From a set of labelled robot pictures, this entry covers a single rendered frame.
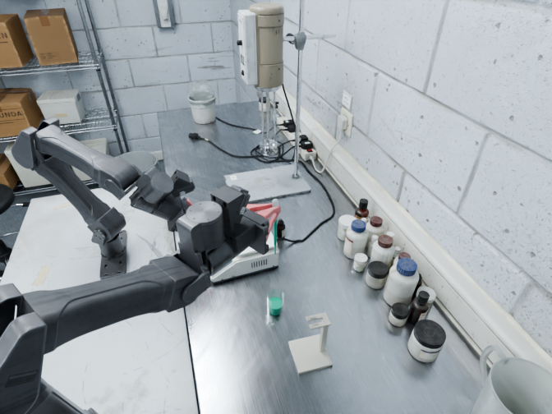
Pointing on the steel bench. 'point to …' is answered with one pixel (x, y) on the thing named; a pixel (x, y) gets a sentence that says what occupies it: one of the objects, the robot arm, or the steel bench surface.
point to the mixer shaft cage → (268, 129)
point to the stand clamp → (305, 39)
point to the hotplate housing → (247, 265)
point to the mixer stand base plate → (269, 182)
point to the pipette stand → (312, 347)
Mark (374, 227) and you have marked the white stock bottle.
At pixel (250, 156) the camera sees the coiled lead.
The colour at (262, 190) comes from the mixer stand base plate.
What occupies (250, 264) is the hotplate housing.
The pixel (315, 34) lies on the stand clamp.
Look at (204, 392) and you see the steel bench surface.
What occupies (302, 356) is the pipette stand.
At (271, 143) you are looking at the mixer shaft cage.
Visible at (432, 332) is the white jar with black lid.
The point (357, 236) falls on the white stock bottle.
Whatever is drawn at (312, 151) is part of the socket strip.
